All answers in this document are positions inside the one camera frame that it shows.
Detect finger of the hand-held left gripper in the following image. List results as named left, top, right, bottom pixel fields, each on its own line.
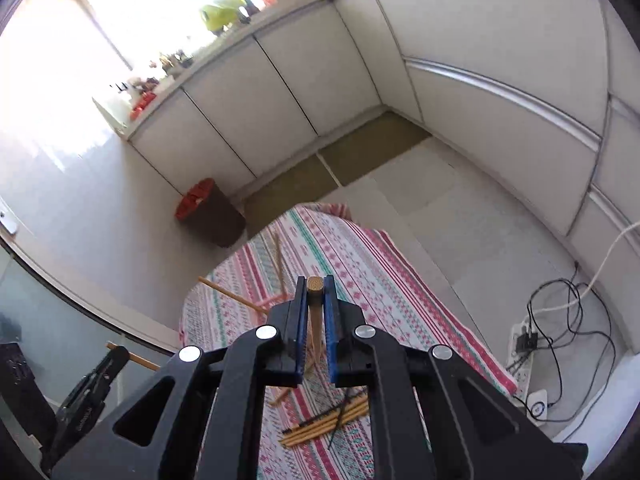
left=56, top=346, right=131, bottom=417

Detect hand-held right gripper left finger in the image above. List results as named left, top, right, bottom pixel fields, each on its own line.
left=52, top=276, right=307, bottom=480

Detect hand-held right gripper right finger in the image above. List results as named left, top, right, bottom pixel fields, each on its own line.
left=324, top=275, right=589, bottom=480

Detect round-ended wooden chopstick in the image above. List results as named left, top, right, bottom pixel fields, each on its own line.
left=306, top=275, right=326, bottom=362

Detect patterned striped tablecloth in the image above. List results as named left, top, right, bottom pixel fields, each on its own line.
left=179, top=203, right=519, bottom=480

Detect glass sliding door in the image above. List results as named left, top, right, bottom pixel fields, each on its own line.
left=0, top=237, right=182, bottom=411

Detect black tie band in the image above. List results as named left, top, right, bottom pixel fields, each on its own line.
left=327, top=394, right=352, bottom=450

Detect bundle of yellow black-tipped chopsticks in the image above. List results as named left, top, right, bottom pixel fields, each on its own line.
left=279, top=394, right=372, bottom=449

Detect brown trash bin red bag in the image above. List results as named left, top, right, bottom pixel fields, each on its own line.
left=174, top=177, right=247, bottom=249

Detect black plug adapter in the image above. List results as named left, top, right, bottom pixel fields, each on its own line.
left=515, top=329, right=540, bottom=356

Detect red container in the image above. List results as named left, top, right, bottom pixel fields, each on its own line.
left=130, top=91, right=157, bottom=120

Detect white kitchen cabinets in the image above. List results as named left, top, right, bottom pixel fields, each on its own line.
left=125, top=0, right=640, bottom=281

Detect green bag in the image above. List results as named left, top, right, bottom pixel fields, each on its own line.
left=199, top=0, right=247, bottom=37

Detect bright window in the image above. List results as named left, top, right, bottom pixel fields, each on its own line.
left=75, top=0, right=271, bottom=68

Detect white power strip with cables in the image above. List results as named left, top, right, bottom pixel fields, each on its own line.
left=507, top=260, right=618, bottom=431

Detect white cable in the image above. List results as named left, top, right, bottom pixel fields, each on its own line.
left=520, top=224, right=640, bottom=328

